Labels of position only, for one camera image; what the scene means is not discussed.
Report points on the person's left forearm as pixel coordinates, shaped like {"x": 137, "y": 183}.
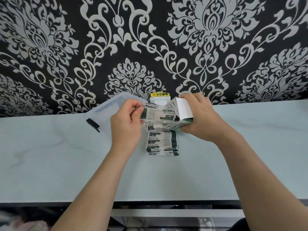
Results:
{"x": 96, "y": 190}

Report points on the crumpled plastic bag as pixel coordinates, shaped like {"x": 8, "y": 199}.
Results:
{"x": 24, "y": 224}

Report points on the green white cardboard carton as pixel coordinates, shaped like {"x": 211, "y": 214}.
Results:
{"x": 184, "y": 110}

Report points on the white green packet strip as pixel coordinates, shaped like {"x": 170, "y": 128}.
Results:
{"x": 156, "y": 115}

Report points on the person's left hand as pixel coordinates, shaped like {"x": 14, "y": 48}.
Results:
{"x": 125, "y": 127}

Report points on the person's right hand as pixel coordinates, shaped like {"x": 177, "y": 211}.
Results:
{"x": 207, "y": 122}

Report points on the clear plastic storage box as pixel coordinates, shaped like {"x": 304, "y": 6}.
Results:
{"x": 92, "y": 124}

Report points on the white wall socket yellow label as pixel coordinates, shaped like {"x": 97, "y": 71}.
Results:
{"x": 160, "y": 99}

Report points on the person's right forearm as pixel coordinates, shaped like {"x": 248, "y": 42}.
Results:
{"x": 264, "y": 190}

